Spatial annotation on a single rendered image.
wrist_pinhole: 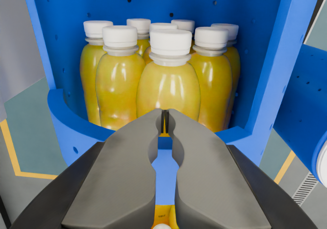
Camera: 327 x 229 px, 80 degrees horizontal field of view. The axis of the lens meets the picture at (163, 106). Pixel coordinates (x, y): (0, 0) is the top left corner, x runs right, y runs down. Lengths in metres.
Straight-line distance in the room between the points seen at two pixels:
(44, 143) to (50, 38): 1.78
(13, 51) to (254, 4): 0.35
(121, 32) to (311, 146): 0.46
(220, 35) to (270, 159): 1.91
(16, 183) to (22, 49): 2.23
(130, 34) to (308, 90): 0.47
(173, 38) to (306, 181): 2.37
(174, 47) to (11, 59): 0.26
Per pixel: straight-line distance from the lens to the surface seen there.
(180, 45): 0.18
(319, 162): 0.55
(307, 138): 0.56
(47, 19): 0.28
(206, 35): 0.23
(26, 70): 0.40
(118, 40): 0.23
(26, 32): 0.40
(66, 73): 0.31
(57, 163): 2.14
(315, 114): 0.55
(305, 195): 2.65
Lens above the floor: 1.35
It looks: 62 degrees down
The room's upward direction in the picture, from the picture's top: 180 degrees counter-clockwise
